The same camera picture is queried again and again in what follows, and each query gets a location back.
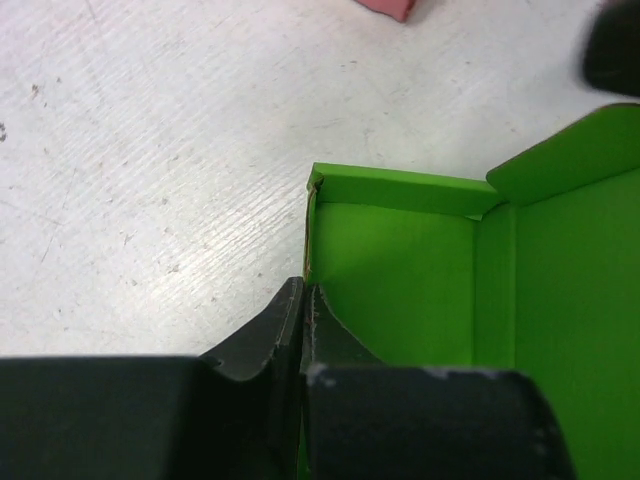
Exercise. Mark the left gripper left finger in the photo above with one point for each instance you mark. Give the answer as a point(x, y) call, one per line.
point(230, 413)

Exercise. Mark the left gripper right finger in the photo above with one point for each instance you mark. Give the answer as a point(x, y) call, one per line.
point(365, 419)

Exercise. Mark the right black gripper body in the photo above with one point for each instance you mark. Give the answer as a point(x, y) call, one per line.
point(610, 60)

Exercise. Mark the green paper box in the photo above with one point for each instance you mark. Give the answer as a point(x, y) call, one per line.
point(533, 269)

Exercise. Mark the pink paper box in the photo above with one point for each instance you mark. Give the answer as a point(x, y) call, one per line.
point(399, 10)

